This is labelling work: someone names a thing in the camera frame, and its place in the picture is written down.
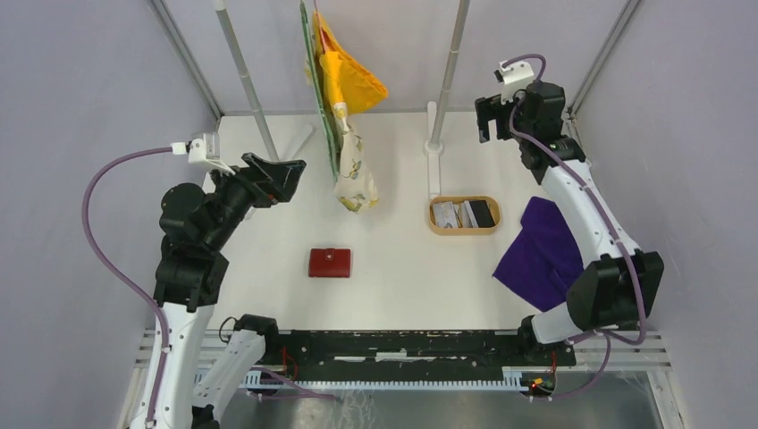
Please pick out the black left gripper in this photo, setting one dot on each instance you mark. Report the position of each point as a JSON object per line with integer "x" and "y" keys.
{"x": 273, "y": 180}

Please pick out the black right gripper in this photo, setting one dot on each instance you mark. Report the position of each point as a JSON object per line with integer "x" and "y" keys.
{"x": 492, "y": 108}

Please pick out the red leather card holder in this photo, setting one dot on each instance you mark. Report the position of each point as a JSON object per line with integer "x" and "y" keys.
{"x": 329, "y": 263}

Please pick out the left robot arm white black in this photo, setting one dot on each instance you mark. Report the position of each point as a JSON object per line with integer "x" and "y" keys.
{"x": 189, "y": 277}

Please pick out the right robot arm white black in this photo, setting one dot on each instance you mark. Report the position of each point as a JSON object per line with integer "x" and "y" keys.
{"x": 614, "y": 294}

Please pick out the tan oval card tray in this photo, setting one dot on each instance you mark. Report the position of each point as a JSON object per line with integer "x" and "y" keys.
{"x": 465, "y": 229}

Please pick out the silver VIP card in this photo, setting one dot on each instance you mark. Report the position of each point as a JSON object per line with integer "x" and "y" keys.
{"x": 445, "y": 215}

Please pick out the right grey stand pole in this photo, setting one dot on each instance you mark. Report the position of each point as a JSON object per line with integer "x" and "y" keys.
{"x": 436, "y": 111}

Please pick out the grey stand pole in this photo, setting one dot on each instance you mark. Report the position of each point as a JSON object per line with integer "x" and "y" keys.
{"x": 436, "y": 111}
{"x": 223, "y": 16}

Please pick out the cream patterned fabric bag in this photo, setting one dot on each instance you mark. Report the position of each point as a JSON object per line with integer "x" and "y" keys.
{"x": 355, "y": 186}

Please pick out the yellow cloth hanging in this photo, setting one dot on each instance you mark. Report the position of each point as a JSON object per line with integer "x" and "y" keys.
{"x": 349, "y": 87}

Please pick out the purple cloth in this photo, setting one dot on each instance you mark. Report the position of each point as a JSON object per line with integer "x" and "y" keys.
{"x": 543, "y": 261}

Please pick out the left grey stand pole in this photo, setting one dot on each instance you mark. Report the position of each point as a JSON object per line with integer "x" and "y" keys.
{"x": 223, "y": 16}

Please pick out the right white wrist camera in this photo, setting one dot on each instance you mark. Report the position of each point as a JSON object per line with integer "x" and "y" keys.
{"x": 514, "y": 77}

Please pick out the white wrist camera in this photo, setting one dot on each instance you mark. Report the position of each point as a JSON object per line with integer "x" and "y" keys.
{"x": 514, "y": 77}
{"x": 203, "y": 149}

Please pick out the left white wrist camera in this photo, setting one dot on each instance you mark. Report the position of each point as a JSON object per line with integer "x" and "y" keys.
{"x": 203, "y": 149}

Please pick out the white toothed cable rail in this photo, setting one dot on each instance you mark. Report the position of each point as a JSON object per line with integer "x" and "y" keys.
{"x": 254, "y": 380}

